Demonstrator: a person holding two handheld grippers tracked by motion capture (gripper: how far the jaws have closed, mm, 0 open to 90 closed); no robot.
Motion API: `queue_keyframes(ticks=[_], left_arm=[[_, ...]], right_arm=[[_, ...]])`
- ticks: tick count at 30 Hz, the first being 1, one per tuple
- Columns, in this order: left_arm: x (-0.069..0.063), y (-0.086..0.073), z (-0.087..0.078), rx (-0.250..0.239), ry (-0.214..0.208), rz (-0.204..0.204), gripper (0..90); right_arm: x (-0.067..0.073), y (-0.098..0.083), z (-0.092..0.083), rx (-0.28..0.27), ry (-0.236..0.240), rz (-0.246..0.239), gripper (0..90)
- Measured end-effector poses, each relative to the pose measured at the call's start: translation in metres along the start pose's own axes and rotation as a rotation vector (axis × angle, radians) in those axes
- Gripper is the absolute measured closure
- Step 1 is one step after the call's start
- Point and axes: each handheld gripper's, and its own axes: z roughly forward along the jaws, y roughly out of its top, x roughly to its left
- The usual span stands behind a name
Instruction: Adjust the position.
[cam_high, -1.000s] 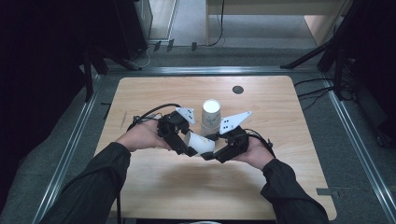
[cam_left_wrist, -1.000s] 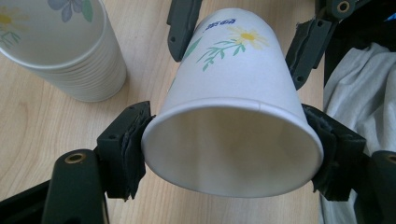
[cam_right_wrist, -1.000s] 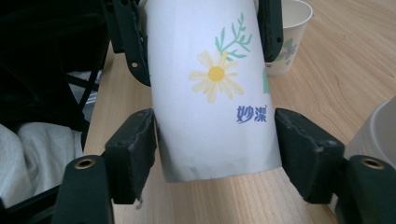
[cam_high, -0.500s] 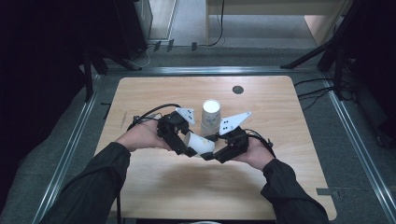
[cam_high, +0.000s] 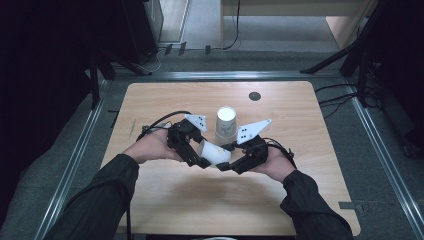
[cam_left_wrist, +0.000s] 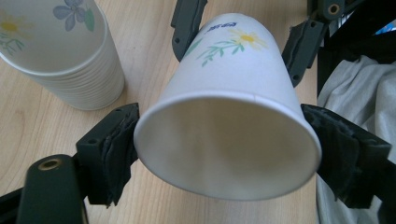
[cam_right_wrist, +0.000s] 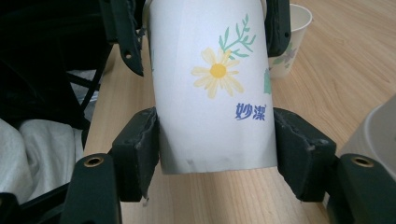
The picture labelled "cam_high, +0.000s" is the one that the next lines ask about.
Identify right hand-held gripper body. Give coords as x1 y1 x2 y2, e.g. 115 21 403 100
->
233 118 273 175

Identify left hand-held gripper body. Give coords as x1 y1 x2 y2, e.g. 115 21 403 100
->
167 113 209 165

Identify white printed paper cup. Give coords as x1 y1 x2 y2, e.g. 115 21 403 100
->
196 139 233 166
214 106 239 143

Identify person's right hand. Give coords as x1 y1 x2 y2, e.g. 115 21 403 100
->
249 146 298 184

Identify person's left hand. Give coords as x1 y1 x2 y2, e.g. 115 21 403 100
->
122 128 183 165

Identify black metal stand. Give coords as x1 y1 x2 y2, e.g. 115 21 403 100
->
87 49 154 110

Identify grey tape strip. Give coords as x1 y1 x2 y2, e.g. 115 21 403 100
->
337 200 365 214

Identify black cabinet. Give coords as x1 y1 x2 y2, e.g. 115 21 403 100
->
120 0 160 66

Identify black tripod stand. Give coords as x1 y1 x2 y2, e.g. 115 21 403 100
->
299 0 383 108

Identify light wooden desk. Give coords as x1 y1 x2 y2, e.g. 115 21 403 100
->
219 0 379 50

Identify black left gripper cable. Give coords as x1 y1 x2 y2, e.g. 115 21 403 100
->
136 110 193 141

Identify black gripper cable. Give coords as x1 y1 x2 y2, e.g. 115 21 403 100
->
136 110 193 141
263 136 298 170

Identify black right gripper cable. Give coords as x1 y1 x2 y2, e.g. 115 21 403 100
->
263 136 298 170

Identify metal floor rail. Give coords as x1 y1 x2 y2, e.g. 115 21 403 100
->
344 78 424 240
34 79 109 240
113 70 344 81

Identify white floor cable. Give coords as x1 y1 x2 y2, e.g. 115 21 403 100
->
139 46 167 74

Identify black floor cables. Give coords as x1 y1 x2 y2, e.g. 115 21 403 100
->
314 83 358 120

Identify black hanging cable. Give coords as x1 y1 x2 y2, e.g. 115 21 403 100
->
221 0 242 51

